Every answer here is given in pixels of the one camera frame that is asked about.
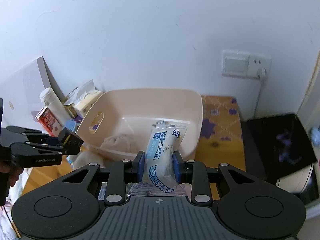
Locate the white blue bread packet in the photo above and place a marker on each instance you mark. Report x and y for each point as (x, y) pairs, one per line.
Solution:
(158, 177)

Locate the white laptop box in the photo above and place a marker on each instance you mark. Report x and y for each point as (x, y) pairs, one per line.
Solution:
(21, 94)

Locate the wrapped tissue pack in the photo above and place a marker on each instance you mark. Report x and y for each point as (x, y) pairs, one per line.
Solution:
(83, 98)

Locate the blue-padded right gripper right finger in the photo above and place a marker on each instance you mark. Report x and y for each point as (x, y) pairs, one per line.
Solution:
(183, 170)

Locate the beige plastic storage basket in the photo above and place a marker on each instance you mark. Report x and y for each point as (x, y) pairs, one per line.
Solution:
(134, 111)

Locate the black tablet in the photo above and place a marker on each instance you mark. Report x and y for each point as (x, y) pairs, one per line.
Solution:
(276, 146)

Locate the red milk carton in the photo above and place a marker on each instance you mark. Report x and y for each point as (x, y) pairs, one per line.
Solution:
(49, 122)

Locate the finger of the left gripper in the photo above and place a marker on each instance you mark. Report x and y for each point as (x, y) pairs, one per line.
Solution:
(69, 143)
(31, 135)

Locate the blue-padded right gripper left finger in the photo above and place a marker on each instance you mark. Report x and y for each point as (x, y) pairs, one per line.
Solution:
(134, 169)

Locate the white thermos bottle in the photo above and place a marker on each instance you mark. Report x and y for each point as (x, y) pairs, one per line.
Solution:
(50, 100)

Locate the light blue hairbrush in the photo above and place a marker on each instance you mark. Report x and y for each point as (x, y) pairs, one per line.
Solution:
(71, 125)

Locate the person's hand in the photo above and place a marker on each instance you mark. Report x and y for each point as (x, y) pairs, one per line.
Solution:
(13, 172)

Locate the small green yellow box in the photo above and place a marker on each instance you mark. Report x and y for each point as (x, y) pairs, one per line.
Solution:
(70, 110)

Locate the white plush toy in basket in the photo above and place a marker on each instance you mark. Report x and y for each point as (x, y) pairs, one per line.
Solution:
(121, 142)

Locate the white wall switch socket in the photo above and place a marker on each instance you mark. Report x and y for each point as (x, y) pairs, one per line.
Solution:
(245, 65)

